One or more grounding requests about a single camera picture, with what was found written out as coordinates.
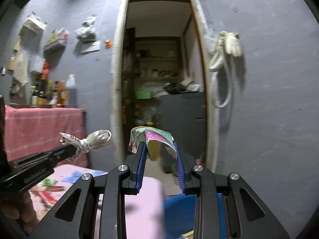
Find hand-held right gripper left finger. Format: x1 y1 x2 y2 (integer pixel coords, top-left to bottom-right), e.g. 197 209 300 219
29 141 147 239

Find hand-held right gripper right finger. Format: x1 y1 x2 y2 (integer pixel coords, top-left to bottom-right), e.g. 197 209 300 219
173 142 291 239

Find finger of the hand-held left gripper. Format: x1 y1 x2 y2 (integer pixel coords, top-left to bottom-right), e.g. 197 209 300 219
48 144 78 166

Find white printed wrapper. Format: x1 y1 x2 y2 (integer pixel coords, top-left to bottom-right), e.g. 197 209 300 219
59 129 112 162

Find blue plastic bucket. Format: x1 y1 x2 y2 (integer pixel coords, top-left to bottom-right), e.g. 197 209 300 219
163 193 226 239

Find pink green wrapper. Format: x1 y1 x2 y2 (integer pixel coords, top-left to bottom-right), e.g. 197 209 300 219
128 126 178 162

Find person's left hand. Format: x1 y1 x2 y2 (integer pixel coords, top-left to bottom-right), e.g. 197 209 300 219
0 190 40 232

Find pink towel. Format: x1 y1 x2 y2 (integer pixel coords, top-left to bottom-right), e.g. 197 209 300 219
4 105 89 168

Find grey cabinet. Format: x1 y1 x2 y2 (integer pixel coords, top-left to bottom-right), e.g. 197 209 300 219
159 92 207 166

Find amber bottle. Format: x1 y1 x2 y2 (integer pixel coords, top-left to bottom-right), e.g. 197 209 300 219
57 80 69 107

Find red label bottle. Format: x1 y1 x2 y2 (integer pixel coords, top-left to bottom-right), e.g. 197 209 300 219
40 62 50 105

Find green plastic box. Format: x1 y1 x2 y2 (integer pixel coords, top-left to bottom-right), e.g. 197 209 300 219
135 90 152 99

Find dishes pile on cabinet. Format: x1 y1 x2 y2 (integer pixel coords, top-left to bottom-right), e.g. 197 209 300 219
162 79 200 94

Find beige hanging cloth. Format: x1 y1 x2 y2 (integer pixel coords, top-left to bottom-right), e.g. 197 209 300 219
12 50 30 97

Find wooden shelving unit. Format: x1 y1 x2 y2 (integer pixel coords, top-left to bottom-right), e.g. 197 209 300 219
122 27 183 130

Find wooden cutting board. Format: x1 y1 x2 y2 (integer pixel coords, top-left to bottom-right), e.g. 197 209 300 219
6 37 22 71

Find crumpled plastic bags on hook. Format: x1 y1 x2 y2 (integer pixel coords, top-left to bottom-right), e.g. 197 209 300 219
75 16 97 41

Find white rubber glove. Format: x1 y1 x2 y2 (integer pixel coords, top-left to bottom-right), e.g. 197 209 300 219
224 31 243 57

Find small wall shelf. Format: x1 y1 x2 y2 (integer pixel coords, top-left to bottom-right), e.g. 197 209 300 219
43 30 70 56

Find grey wall plate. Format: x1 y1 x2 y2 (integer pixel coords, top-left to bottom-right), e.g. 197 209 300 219
80 41 101 55

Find white hose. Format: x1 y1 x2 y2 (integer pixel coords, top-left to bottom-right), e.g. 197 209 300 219
208 31 234 109

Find wall shelf with foil tray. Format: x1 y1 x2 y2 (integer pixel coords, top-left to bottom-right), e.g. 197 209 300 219
19 14 48 37

